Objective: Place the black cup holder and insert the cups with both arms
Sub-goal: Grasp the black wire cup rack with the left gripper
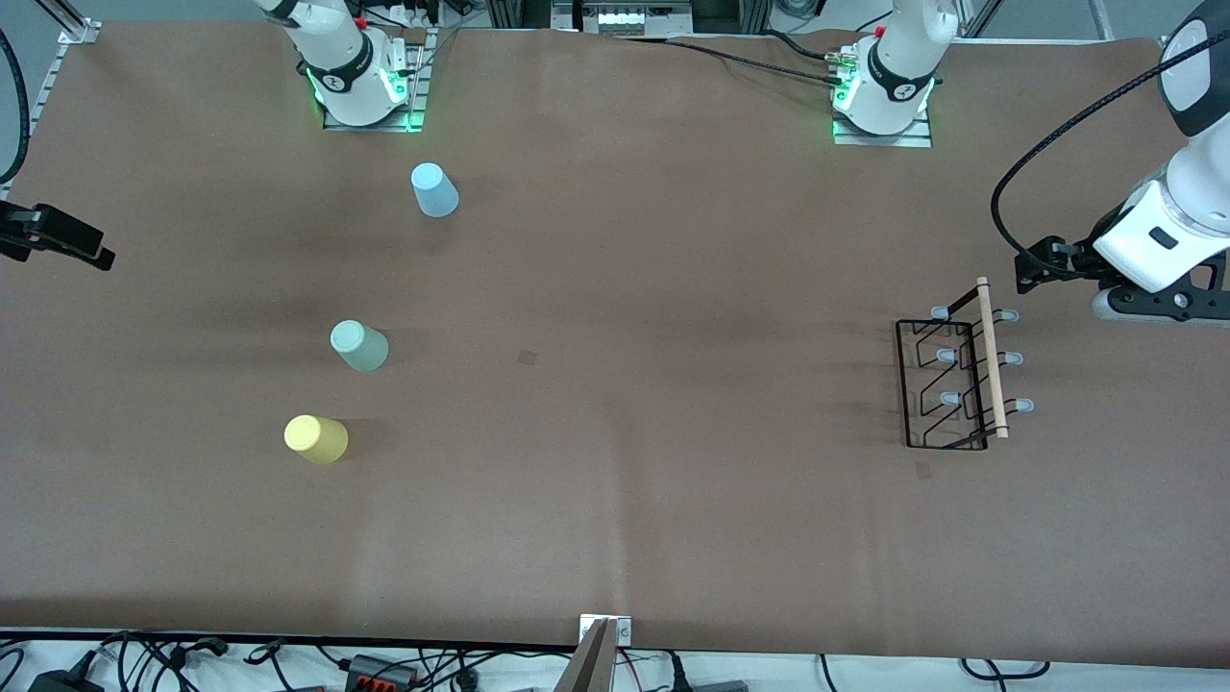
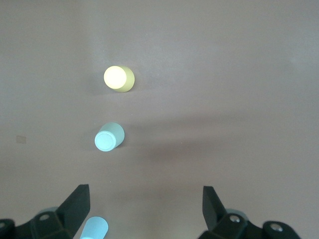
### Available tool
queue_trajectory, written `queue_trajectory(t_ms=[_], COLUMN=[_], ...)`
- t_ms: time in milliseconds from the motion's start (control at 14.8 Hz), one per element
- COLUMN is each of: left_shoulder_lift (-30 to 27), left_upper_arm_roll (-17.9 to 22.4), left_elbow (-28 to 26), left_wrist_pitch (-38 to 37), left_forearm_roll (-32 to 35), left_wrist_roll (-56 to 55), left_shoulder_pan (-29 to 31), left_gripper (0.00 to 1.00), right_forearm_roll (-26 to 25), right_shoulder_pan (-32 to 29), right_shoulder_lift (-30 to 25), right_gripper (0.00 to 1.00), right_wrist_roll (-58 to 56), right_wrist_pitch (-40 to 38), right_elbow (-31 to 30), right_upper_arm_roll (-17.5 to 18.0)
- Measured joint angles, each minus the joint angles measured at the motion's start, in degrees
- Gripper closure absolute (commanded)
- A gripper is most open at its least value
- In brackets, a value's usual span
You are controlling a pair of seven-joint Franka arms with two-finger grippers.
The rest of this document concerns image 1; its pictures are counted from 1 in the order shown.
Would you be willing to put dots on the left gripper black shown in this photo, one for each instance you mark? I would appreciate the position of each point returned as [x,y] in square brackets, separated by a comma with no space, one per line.
[1078,259]

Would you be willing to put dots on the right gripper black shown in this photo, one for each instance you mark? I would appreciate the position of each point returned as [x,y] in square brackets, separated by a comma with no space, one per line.
[31,229]

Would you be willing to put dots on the pale green plastic cup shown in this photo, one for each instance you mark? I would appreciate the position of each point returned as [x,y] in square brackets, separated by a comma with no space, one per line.
[360,348]

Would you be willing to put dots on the yellow plastic cup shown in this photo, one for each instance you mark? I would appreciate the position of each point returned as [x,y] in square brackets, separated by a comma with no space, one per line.
[317,440]

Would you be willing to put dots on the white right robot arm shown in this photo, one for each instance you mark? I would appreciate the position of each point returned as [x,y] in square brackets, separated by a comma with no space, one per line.
[336,67]

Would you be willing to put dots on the light blue plastic cup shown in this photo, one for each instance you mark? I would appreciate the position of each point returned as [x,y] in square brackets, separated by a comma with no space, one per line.
[434,192]

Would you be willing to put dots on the black power adapter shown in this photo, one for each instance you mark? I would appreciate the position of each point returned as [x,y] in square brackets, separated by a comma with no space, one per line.
[62,682]

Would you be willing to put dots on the grey control box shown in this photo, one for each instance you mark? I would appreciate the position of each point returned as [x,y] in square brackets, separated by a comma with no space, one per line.
[620,19]

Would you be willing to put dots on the brown table mat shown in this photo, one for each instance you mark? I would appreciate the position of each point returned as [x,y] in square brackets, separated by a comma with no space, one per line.
[615,500]

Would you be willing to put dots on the black orange connector block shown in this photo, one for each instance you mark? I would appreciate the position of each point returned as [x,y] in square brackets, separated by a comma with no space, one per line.
[380,673]

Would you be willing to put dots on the black power plug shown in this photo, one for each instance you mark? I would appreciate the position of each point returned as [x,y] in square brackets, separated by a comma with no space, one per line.
[677,673]

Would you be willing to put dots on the perforated aluminium rail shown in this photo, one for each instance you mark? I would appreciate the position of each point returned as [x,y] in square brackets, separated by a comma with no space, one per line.
[44,96]

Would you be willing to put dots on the aluminium frame corner bracket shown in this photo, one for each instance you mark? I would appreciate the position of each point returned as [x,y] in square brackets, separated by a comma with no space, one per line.
[77,31]

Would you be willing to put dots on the aluminium camera mast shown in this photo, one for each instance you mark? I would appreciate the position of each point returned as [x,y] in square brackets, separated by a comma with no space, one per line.
[596,663]

